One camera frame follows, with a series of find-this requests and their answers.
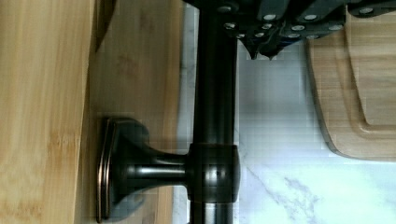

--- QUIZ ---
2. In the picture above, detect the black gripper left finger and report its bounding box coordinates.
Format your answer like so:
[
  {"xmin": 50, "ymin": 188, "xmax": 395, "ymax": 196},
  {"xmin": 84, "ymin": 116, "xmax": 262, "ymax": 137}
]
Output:
[{"xmin": 183, "ymin": 0, "xmax": 285, "ymax": 59}]

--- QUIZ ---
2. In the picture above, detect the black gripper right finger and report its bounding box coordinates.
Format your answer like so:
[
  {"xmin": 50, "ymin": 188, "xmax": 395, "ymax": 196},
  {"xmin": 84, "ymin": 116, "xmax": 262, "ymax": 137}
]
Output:
[{"xmin": 260, "ymin": 0, "xmax": 395, "ymax": 58}]

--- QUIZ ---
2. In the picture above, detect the black metal drawer handle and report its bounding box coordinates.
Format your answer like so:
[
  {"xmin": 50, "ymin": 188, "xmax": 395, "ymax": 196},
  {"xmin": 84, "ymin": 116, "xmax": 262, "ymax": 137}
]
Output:
[{"xmin": 96, "ymin": 0, "xmax": 240, "ymax": 224}]

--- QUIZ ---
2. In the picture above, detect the wooden drawer box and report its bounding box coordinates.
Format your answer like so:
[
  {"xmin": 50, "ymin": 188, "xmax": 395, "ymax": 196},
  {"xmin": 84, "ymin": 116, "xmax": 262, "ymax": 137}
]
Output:
[{"xmin": 0, "ymin": 0, "xmax": 183, "ymax": 224}]

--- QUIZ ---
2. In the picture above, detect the bamboo cutting board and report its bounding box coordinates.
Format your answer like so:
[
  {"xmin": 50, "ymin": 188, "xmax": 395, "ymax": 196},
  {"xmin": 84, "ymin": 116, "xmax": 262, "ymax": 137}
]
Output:
[{"xmin": 307, "ymin": 12, "xmax": 396, "ymax": 161}]

